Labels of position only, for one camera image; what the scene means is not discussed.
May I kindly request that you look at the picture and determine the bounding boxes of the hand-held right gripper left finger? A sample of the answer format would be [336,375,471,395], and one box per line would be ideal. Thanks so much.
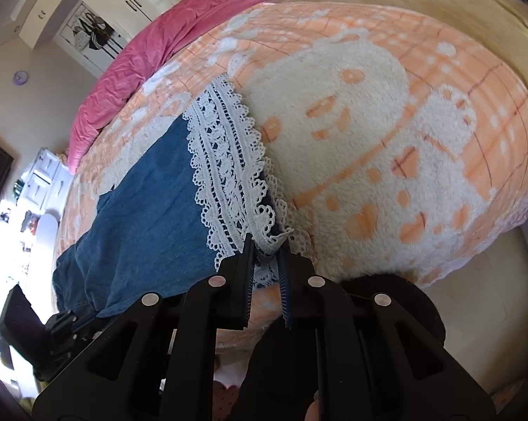
[32,233,256,421]

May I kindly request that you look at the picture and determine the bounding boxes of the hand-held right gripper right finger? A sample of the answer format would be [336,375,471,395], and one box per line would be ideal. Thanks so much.
[278,233,497,421]

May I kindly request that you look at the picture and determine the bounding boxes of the white round chair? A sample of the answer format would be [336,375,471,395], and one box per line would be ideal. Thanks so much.
[34,213,61,250]

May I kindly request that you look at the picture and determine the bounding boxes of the white drawer cabinet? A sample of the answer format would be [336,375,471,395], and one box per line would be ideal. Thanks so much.
[14,148,72,215]

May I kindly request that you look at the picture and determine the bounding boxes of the orange white printed blanket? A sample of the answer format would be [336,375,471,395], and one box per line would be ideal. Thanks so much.
[56,0,528,352]

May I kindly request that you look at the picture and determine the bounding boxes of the pink duvet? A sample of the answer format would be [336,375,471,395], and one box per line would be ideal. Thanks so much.
[67,0,339,174]

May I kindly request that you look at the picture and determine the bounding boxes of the hanging clothes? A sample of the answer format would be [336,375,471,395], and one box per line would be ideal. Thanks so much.
[69,9,116,53]

